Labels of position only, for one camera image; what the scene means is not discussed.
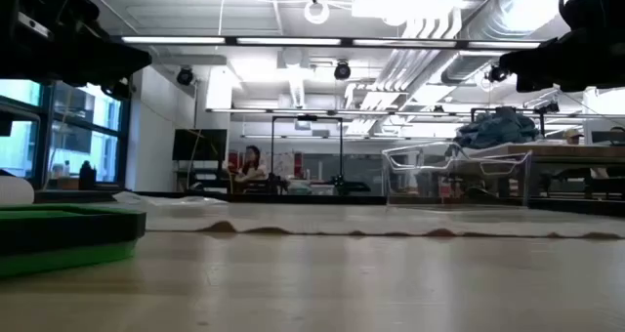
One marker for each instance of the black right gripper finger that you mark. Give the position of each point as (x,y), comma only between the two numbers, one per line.
(534,66)

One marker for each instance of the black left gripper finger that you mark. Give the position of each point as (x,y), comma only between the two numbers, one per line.
(122,66)

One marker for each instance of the blue cloth pile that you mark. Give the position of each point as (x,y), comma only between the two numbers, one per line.
(493,129)

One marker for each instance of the wooden workbench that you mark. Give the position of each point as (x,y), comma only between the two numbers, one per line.
(561,152)

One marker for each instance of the black monitor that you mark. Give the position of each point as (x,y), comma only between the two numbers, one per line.
(200,144)

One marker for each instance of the dark bottle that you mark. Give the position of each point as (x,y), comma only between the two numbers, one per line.
(87,176)

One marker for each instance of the clear plastic bag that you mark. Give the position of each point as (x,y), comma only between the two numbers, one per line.
(161,201)

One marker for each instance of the clear plastic bin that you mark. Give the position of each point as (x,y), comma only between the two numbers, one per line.
(454,185)

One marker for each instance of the ceiling light strip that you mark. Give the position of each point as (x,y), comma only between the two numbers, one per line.
(288,41)

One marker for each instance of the green black square tray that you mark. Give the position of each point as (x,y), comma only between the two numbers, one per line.
(68,234)

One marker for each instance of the round ceiling light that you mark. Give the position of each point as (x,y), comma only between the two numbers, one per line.
(306,10)

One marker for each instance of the black ceiling camera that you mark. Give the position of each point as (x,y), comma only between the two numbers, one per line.
(185,76)
(497,74)
(342,71)

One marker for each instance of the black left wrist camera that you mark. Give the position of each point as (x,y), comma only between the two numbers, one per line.
(58,5)

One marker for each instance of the silver ventilation duct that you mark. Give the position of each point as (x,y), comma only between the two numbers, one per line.
(488,24)

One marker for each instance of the black metal table frame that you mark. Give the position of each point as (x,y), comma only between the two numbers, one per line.
(317,198)

